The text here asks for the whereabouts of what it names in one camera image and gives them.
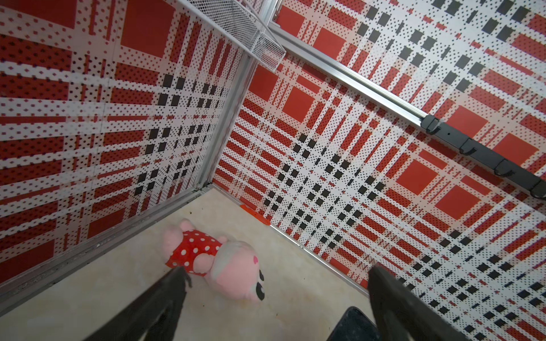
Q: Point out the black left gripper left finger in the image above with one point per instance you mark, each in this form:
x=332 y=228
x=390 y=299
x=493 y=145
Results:
x=154 y=315

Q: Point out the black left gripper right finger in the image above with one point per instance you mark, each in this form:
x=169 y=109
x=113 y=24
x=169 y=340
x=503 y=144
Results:
x=399 y=315

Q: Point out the black phone near left arm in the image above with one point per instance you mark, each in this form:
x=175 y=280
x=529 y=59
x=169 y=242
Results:
x=354 y=325

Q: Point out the pink plush toy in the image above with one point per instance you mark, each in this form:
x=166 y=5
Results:
x=229 y=267

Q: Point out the black hook rail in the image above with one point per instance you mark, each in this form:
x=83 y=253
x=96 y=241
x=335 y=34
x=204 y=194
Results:
x=500 y=166

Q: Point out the white wire mesh basket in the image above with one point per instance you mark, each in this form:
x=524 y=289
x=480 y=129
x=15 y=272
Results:
x=238 y=21

